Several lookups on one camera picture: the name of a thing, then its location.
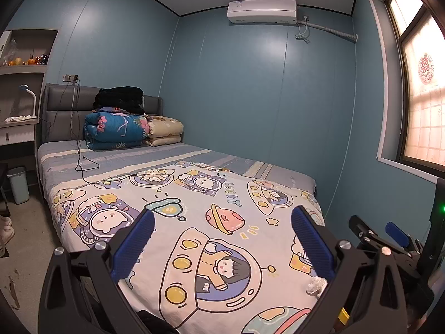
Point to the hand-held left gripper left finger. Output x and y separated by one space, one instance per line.
135 247

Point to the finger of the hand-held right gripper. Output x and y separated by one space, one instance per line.
363 231
396 233

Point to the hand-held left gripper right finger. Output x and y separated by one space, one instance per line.
313 247

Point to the yellow round trash bin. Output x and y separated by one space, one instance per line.
344 317

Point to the small crumpled white tissue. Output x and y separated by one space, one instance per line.
316 285

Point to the bed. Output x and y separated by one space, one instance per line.
167 153

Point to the blue floral folded quilt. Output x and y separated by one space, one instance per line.
114 128

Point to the beige folded quilt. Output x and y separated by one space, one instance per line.
165 130

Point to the white shoes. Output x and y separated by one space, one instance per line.
5 233

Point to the pale green waste bin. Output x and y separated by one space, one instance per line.
18 184

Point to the black folded clothes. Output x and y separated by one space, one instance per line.
120 99

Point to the grey padded headboard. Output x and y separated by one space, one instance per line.
59 111

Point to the white desk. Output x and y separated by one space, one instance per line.
17 135

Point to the red window decal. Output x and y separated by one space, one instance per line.
426 68

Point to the white cloth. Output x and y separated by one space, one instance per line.
17 118

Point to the white gooseneck desk lamp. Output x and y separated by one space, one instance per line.
30 94

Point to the wrapped air conditioner pipe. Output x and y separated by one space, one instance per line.
330 29

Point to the dark shelf ornaments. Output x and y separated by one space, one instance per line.
41 59

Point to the oranges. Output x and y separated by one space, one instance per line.
14 62

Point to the clear plastic bag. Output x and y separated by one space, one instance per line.
12 47

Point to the white air conditioner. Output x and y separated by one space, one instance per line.
260 11

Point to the wall power outlet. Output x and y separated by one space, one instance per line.
69 77

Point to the wall shelf unit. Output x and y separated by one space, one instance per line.
31 69

